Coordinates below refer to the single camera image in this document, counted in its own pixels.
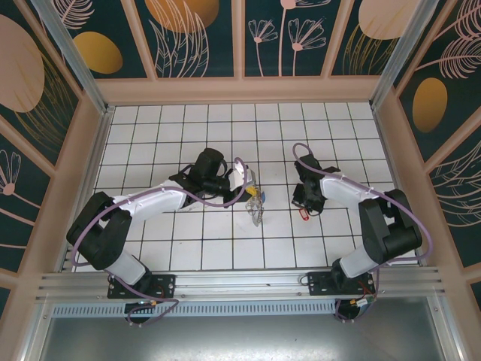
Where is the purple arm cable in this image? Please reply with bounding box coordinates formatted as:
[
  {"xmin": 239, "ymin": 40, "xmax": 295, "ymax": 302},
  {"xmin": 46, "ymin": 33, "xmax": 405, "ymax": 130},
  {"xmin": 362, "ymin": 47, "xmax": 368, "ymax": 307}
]
[
  {"xmin": 70, "ymin": 156, "xmax": 252, "ymax": 327},
  {"xmin": 292, "ymin": 141, "xmax": 433, "ymax": 324}
]

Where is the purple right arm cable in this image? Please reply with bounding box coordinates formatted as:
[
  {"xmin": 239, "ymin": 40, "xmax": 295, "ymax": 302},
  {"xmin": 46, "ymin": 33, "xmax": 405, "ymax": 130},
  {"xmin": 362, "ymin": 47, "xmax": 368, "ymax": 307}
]
[{"xmin": 292, "ymin": 141, "xmax": 433, "ymax": 324}]

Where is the aluminium frame post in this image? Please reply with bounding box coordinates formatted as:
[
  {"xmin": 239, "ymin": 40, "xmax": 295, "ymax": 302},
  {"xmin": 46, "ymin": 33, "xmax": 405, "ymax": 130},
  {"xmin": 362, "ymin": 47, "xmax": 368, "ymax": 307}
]
[
  {"xmin": 29, "ymin": 0, "xmax": 116, "ymax": 116},
  {"xmin": 369, "ymin": 0, "xmax": 440, "ymax": 113}
]

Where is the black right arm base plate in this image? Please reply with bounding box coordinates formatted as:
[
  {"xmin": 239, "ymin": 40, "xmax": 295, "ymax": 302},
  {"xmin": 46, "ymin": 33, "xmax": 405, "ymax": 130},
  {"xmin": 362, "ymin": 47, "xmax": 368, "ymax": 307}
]
[{"xmin": 307, "ymin": 270, "xmax": 377, "ymax": 299}]

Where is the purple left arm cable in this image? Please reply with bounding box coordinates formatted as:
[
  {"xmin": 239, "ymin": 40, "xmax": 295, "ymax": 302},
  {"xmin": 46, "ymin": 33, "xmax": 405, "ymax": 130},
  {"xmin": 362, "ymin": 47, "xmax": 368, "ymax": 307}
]
[{"xmin": 70, "ymin": 156, "xmax": 252, "ymax": 327}]

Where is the aluminium table side rail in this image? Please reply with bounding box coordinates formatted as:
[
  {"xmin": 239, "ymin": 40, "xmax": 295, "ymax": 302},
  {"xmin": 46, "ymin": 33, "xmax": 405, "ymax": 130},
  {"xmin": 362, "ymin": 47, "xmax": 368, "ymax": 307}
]
[
  {"xmin": 371, "ymin": 107, "xmax": 421, "ymax": 266},
  {"xmin": 59, "ymin": 108, "xmax": 114, "ymax": 272}
]

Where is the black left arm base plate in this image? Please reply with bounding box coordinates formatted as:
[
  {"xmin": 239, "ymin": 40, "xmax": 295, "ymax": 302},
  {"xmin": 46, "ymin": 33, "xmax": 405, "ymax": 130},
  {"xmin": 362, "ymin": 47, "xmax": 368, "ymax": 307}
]
[{"xmin": 107, "ymin": 273, "xmax": 177, "ymax": 300}]

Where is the black round controller housing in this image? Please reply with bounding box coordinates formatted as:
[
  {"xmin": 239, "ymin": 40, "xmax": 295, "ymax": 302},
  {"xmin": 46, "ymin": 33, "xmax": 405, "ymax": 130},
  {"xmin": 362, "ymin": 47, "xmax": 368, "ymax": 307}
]
[
  {"xmin": 125, "ymin": 299, "xmax": 159, "ymax": 326},
  {"xmin": 335, "ymin": 296, "xmax": 377, "ymax": 323}
]

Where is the grey metal sheet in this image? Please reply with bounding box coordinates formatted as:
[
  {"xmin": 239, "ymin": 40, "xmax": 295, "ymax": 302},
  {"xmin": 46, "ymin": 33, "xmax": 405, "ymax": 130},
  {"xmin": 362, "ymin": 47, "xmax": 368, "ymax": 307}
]
[{"xmin": 35, "ymin": 295, "xmax": 450, "ymax": 361}]

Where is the aluminium mounting rail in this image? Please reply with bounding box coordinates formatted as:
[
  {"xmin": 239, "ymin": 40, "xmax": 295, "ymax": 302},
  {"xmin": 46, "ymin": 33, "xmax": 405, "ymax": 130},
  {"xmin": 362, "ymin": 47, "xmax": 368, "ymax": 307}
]
[{"xmin": 35, "ymin": 265, "xmax": 446, "ymax": 302}]

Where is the grey slotted cable duct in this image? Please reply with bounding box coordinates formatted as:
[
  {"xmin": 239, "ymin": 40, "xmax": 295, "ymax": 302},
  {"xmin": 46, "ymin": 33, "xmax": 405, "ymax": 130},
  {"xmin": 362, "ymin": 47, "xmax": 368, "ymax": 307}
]
[{"xmin": 50, "ymin": 302, "xmax": 341, "ymax": 319}]

